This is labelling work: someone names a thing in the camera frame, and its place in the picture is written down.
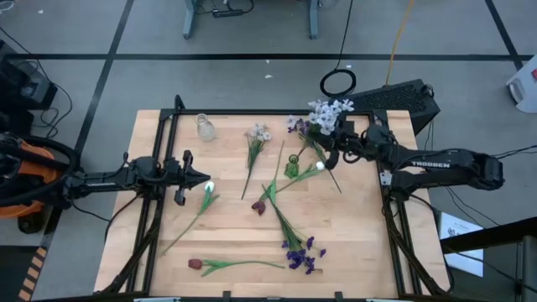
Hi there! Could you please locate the white paper sheet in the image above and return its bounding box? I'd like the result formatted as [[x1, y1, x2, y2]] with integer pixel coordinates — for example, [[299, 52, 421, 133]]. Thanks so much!
[[438, 211, 486, 278]]

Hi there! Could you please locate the green glass vase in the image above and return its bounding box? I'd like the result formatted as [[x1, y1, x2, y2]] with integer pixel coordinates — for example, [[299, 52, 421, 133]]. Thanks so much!
[[284, 154, 300, 180]]

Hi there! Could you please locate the black computer tower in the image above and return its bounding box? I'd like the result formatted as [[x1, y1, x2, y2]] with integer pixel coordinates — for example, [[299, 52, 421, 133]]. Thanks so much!
[[326, 78, 441, 136]]

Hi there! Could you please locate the white step stool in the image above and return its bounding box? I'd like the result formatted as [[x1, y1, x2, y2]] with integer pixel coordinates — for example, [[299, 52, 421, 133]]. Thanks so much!
[[505, 54, 537, 114]]

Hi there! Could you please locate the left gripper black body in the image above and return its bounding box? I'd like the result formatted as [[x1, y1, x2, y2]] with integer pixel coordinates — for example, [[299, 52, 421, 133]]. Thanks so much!
[[166, 149, 199, 207]]

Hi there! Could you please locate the white artificial tulip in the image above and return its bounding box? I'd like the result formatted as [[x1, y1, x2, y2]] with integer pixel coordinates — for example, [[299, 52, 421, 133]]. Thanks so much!
[[160, 180, 220, 257], [274, 161, 326, 194]]

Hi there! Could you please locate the orange black vacuum cleaner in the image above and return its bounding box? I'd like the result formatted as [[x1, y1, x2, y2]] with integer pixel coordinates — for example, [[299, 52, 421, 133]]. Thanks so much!
[[0, 132, 85, 234]]

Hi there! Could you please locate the purple flower bunch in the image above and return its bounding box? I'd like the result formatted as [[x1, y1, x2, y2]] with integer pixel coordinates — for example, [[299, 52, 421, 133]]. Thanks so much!
[[262, 184, 328, 276], [286, 114, 343, 195]]

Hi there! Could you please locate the black coiled cable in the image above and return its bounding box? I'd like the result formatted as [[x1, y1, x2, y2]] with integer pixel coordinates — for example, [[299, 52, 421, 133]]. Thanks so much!
[[319, 0, 357, 99]]

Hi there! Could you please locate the red artificial tulip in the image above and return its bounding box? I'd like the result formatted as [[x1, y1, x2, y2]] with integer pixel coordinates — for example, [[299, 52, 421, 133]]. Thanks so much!
[[250, 140, 286, 216], [187, 258, 286, 278]]

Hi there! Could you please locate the black metal stand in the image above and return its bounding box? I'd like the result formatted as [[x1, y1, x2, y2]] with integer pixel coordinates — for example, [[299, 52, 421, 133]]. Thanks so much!
[[440, 216, 537, 302]]

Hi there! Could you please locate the black aluminium table frame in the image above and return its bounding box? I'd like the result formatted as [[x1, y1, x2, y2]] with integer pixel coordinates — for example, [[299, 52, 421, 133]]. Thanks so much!
[[98, 94, 456, 302]]

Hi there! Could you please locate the clear glass vase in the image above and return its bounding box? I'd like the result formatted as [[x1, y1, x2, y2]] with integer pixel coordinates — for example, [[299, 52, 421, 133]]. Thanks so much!
[[195, 112, 216, 142]]

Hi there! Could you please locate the black equipment box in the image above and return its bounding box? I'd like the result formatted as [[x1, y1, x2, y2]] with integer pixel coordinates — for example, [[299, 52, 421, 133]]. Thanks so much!
[[0, 39, 58, 112]]

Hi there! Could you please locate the yellow cable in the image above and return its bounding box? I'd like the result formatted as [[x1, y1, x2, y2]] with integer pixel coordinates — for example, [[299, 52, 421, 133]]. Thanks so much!
[[384, 0, 416, 87]]

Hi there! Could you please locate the grey desk leg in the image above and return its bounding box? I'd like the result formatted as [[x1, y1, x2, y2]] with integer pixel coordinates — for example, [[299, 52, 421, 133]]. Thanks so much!
[[308, 0, 321, 41], [182, 0, 197, 40]]

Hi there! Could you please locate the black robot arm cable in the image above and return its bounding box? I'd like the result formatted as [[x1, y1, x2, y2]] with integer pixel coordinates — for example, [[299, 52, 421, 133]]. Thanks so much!
[[490, 143, 537, 160]]

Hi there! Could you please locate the black power strip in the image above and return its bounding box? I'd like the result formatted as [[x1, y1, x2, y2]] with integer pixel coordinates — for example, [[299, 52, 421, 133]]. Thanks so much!
[[211, 8, 244, 18]]

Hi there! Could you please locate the black striped floor mat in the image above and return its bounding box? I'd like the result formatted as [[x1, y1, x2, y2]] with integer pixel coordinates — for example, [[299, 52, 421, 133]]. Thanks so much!
[[0, 245, 50, 302]]

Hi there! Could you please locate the small white flower bunch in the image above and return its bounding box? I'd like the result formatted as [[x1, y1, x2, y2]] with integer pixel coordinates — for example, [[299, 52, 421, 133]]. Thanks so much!
[[241, 122, 273, 200]]

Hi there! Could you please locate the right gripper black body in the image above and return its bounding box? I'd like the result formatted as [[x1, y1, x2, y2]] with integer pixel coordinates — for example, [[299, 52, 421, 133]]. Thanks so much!
[[326, 113, 367, 170]]

